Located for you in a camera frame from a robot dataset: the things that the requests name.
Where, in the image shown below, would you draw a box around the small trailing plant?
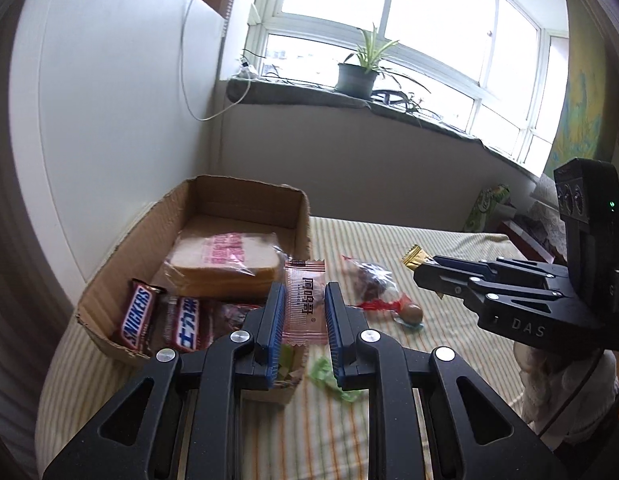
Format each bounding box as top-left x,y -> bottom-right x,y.
389,90 -> 440,117

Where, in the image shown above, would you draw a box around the chocolate bar with blue-white print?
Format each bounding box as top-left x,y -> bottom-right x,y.
162,296 -> 215,354

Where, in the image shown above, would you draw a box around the white-framed window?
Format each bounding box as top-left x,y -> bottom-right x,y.
244,0 -> 573,176

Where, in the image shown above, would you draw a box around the black ring-shaped object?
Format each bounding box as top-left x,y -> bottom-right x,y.
372,89 -> 410,107

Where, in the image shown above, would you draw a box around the person's right forearm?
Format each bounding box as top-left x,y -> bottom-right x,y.
514,345 -> 619,443

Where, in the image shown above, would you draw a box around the potted spider plant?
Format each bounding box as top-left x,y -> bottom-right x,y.
337,22 -> 430,99

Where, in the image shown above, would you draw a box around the yellow snack packet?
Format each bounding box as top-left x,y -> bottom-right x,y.
400,245 -> 431,273

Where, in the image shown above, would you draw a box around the pink snack packet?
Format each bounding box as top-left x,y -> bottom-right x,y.
284,258 -> 330,345

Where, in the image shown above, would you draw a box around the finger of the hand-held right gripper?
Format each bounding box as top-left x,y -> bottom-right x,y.
413,264 -> 563,312
430,255 -> 573,289

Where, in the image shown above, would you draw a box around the striped bed sheet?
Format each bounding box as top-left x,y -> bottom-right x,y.
34,216 -> 555,480

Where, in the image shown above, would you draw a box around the bagged sliced bread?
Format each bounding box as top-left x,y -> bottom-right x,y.
162,232 -> 288,302

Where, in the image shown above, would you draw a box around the red candy wrapper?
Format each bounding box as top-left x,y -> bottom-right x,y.
357,296 -> 405,314

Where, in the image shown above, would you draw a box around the bright green candy packet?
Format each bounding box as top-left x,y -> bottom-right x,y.
309,356 -> 365,403

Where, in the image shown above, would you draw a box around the wall map poster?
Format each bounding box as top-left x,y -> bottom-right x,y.
544,0 -> 619,176

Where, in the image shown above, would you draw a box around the black cables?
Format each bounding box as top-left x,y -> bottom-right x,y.
240,50 -> 335,89

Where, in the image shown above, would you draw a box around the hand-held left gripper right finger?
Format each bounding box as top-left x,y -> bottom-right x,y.
323,281 -> 560,480

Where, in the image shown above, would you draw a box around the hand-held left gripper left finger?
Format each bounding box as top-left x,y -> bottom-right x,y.
42,282 -> 288,480

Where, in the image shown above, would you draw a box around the white lace cloth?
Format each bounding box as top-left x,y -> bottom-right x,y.
532,175 -> 573,261

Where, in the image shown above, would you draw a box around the white hanging cable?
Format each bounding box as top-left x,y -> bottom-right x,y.
180,0 -> 253,122

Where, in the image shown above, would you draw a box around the red-edged clear snack packet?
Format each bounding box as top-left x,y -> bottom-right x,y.
342,255 -> 397,306

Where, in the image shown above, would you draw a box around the brown cardboard box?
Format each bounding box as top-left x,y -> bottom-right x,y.
77,175 -> 311,406

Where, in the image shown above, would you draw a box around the green printed bag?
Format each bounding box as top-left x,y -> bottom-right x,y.
463,183 -> 511,233

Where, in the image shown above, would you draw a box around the brown chocolate bar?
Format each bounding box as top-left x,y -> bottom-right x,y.
112,280 -> 166,354

